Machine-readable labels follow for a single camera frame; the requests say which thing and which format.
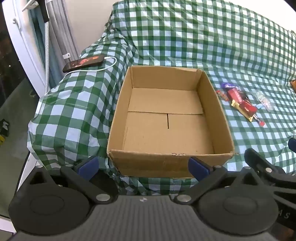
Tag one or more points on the orange pillow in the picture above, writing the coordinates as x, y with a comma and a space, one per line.
293, 84

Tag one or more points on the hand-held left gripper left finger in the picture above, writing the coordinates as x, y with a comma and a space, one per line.
89, 166

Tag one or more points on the red snack packet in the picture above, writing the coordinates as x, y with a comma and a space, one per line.
235, 95

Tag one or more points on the black smartphone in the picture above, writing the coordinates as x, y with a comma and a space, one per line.
83, 63

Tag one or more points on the black and yellow object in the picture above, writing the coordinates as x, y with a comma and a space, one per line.
4, 131

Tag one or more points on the green checkered cloth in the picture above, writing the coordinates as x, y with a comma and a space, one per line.
185, 39

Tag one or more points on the red white coffee stick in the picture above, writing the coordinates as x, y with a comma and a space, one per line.
259, 121

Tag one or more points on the grey curtain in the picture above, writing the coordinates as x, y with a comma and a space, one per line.
59, 30

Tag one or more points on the cardboard box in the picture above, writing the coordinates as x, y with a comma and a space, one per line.
166, 129

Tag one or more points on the clear silver snack packet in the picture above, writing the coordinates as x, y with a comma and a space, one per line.
264, 99

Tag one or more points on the white window frame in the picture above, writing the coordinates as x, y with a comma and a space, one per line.
20, 46

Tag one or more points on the white plastic clip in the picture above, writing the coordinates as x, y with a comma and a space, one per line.
66, 55

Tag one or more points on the small red orange candy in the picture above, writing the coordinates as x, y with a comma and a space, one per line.
221, 94

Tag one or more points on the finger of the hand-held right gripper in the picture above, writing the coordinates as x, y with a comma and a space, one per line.
293, 145
266, 165

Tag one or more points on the purple chocolate bar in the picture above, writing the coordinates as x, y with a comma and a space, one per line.
227, 85

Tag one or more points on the yellow gold snack bar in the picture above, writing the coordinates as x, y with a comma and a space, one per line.
239, 110

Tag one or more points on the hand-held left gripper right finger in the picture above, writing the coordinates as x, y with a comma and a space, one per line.
197, 168

